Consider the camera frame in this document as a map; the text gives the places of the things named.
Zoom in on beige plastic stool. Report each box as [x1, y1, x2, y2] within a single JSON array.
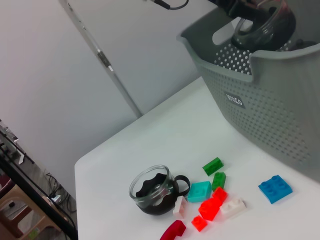
[[0, 184, 63, 240]]

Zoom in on dark red curved toy piece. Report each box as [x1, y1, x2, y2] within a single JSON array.
[[159, 219, 187, 240]]

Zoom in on blue square toy brick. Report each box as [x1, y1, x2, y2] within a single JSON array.
[[258, 174, 294, 205]]

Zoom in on green toy brick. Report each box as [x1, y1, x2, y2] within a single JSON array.
[[211, 171, 227, 192], [202, 157, 224, 176]]

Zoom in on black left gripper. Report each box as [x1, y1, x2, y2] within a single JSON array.
[[209, 0, 275, 27]]

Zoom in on large red toy brick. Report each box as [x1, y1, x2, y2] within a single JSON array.
[[198, 198, 223, 222]]

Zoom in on cluttered metal shelf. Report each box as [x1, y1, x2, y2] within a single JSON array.
[[0, 119, 36, 167]]

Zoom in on metal partition strip with hinge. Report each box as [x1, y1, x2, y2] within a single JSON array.
[[58, 0, 145, 118]]

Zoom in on grey perforated storage basket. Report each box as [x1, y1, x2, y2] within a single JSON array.
[[176, 0, 320, 185]]

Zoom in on black floor cables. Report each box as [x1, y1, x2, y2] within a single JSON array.
[[43, 172, 76, 213]]

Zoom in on teal toy brick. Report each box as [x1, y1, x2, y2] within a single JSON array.
[[186, 180, 213, 203]]

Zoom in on white toy brick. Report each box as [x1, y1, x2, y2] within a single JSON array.
[[219, 197, 247, 219], [172, 195, 188, 220]]

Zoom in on maroon plastic stool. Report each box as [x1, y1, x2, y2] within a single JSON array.
[[0, 174, 16, 195]]

